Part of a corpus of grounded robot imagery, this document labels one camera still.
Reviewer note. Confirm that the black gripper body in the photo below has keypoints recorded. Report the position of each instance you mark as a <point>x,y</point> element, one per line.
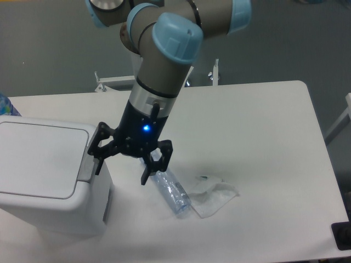
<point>137,133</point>

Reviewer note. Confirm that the white push-lid trash can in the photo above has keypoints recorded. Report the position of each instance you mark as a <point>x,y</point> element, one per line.
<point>48,179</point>

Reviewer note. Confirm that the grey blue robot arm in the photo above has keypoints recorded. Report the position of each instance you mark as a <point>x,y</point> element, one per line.
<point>168,39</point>

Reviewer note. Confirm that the clear plastic water bottle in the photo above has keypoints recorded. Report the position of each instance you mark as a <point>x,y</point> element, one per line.
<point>172,192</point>

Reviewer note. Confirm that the crumpled clear plastic wrapper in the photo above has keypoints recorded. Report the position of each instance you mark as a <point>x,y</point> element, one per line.
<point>210,194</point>

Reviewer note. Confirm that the blue labelled bottle at edge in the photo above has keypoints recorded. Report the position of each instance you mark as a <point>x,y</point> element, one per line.
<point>7,108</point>

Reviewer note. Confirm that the black device at table corner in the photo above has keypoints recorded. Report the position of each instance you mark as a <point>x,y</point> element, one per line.
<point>341,233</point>

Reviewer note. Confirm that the white metal base frame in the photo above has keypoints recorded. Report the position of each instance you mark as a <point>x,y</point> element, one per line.
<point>169,81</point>

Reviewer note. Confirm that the white frame at right edge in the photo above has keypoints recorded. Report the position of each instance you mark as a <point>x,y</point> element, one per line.
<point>339,124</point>

